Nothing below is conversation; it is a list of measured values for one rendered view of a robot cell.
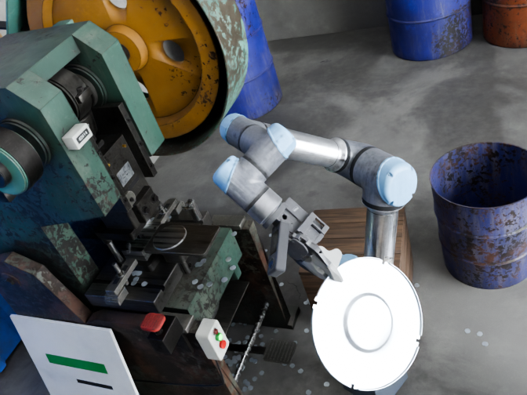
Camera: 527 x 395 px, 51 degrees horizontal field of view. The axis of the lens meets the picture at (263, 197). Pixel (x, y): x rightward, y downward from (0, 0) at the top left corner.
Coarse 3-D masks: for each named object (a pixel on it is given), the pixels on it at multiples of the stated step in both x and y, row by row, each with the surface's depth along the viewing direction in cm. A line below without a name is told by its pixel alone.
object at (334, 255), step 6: (324, 252) 119; (330, 252) 120; (336, 252) 120; (312, 258) 118; (330, 258) 119; (336, 258) 120; (318, 264) 118; (324, 264) 117; (330, 264) 117; (336, 264) 119; (324, 270) 119; (330, 270) 117; (336, 270) 118; (330, 276) 119; (336, 276) 118
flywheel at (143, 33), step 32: (32, 0) 184; (64, 0) 184; (96, 0) 180; (128, 0) 176; (160, 0) 172; (192, 0) 165; (128, 32) 182; (160, 32) 180; (192, 32) 171; (160, 64) 189; (192, 64) 184; (224, 64) 181; (160, 96) 199; (192, 96) 194; (160, 128) 204; (192, 128) 199
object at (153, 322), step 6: (144, 318) 167; (150, 318) 166; (156, 318) 166; (162, 318) 165; (144, 324) 165; (150, 324) 165; (156, 324) 164; (162, 324) 165; (144, 330) 165; (150, 330) 164; (156, 330) 163
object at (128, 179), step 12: (108, 144) 172; (120, 144) 174; (108, 156) 169; (120, 156) 174; (132, 156) 179; (120, 168) 174; (132, 168) 179; (120, 180) 174; (132, 180) 179; (144, 180) 185; (132, 192) 177; (144, 192) 182; (132, 204) 178; (144, 204) 180; (156, 204) 186; (108, 216) 182; (120, 216) 180; (132, 216) 179; (144, 216) 181; (120, 228) 184; (132, 228) 182
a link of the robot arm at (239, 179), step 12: (228, 168) 118; (240, 168) 118; (252, 168) 118; (216, 180) 119; (228, 180) 118; (240, 180) 118; (252, 180) 118; (264, 180) 121; (228, 192) 119; (240, 192) 118; (252, 192) 118; (264, 192) 118; (240, 204) 119; (252, 204) 118
